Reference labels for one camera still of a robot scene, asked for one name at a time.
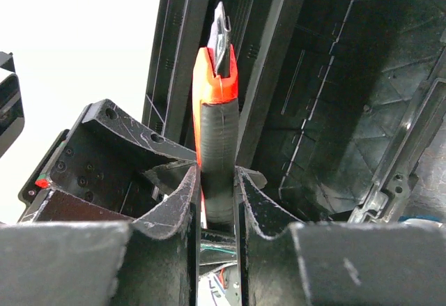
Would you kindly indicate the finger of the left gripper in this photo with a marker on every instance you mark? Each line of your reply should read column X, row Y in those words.
column 257, row 177

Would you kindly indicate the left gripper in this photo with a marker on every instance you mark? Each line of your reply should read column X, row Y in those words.
column 104, row 160

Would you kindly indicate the black plastic toolbox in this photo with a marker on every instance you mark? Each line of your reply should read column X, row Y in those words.
column 342, row 102

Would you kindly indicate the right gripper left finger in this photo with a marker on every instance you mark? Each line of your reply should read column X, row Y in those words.
column 153, row 260

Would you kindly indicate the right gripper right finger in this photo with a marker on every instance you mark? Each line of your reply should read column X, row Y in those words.
column 283, row 261

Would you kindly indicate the red handled pliers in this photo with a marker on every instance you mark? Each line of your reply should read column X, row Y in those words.
column 215, row 114

